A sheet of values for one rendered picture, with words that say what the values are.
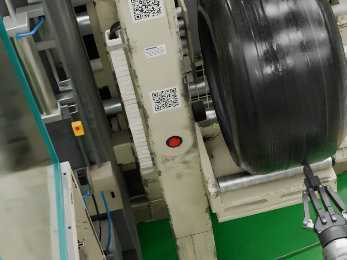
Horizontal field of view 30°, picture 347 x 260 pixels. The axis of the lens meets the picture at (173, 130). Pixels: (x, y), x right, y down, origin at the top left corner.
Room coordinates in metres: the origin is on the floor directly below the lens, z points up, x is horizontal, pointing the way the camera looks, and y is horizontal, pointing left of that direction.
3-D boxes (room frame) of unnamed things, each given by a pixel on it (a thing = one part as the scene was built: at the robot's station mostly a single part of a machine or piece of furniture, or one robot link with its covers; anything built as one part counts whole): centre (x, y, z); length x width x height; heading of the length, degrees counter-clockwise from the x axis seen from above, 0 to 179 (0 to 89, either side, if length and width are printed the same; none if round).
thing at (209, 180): (1.32, -0.07, 0.90); 0.40 x 0.03 x 0.10; 3
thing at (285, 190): (1.19, -0.25, 0.83); 0.36 x 0.09 x 0.06; 93
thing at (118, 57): (1.26, 0.09, 1.19); 0.05 x 0.04 x 0.48; 3
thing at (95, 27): (2.13, 0.20, 0.61); 0.33 x 0.06 x 0.86; 3
